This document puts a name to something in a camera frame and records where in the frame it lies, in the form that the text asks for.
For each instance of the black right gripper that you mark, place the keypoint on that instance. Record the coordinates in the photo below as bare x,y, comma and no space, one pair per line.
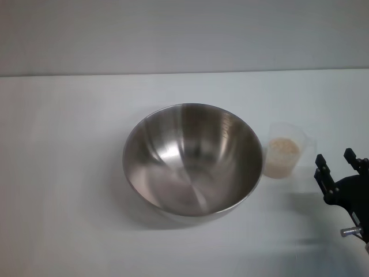
353,193

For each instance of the clear plastic measuring cup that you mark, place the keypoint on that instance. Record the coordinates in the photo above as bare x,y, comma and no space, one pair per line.
284,164

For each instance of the stainless steel mixing bowl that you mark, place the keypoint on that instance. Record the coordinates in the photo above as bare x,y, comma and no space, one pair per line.
193,164

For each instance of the white rice grains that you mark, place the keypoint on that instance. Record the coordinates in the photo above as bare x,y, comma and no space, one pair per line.
284,148

